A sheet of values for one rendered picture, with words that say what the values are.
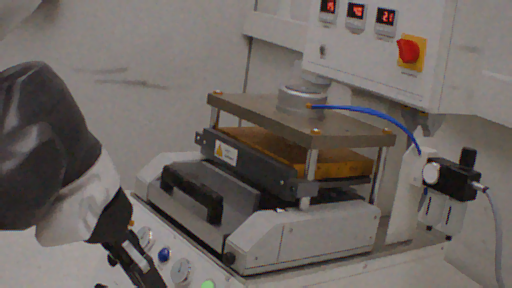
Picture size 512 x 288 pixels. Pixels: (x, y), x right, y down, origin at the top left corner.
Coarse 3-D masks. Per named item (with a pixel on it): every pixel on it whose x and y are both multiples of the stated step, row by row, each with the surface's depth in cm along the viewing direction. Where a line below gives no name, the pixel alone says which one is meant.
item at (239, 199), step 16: (208, 176) 101; (224, 176) 97; (160, 192) 100; (176, 192) 99; (224, 192) 98; (240, 192) 94; (256, 192) 91; (176, 208) 96; (192, 208) 94; (224, 208) 95; (240, 208) 94; (256, 208) 92; (192, 224) 92; (208, 224) 89; (224, 224) 89; (240, 224) 90; (208, 240) 89; (224, 240) 86
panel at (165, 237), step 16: (144, 208) 104; (128, 224) 104; (144, 224) 102; (160, 224) 99; (160, 240) 98; (176, 240) 95; (176, 256) 94; (192, 256) 91; (112, 272) 104; (160, 272) 95; (208, 272) 87; (224, 272) 85
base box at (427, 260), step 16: (384, 256) 98; (400, 256) 100; (416, 256) 103; (432, 256) 106; (96, 272) 108; (320, 272) 90; (336, 272) 92; (352, 272) 94; (368, 272) 96; (384, 272) 99; (400, 272) 102; (416, 272) 104; (432, 272) 107
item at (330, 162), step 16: (224, 128) 105; (240, 128) 107; (256, 128) 109; (256, 144) 98; (272, 144) 99; (288, 144) 101; (288, 160) 91; (304, 160) 93; (320, 160) 94; (336, 160) 95; (352, 160) 97; (368, 160) 98; (320, 176) 93; (336, 176) 95; (352, 176) 98; (368, 176) 100
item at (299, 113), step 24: (216, 96) 104; (240, 96) 107; (264, 96) 110; (288, 96) 97; (312, 96) 96; (264, 120) 94; (288, 120) 93; (312, 120) 96; (336, 120) 98; (312, 144) 86; (336, 144) 88; (360, 144) 91; (384, 144) 94
